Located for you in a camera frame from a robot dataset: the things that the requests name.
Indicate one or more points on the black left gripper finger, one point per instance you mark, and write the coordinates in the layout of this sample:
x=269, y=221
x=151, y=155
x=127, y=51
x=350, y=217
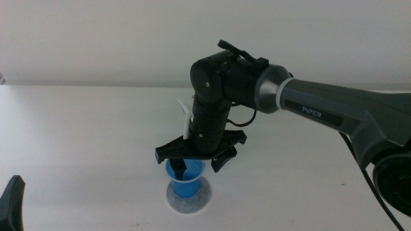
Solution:
x=12, y=205

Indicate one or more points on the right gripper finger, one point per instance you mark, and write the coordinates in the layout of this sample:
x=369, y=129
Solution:
x=222, y=160
x=180, y=168

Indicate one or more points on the blue plastic cup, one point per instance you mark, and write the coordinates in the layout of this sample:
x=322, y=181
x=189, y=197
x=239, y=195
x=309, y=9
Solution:
x=187, y=189

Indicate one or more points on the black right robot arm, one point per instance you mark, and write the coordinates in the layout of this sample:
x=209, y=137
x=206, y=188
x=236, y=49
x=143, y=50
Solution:
x=321, y=102

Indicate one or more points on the round grey felt cup mat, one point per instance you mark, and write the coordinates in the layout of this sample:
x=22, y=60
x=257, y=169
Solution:
x=202, y=200

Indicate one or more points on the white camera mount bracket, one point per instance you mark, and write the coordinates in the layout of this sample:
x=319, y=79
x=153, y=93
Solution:
x=187, y=123

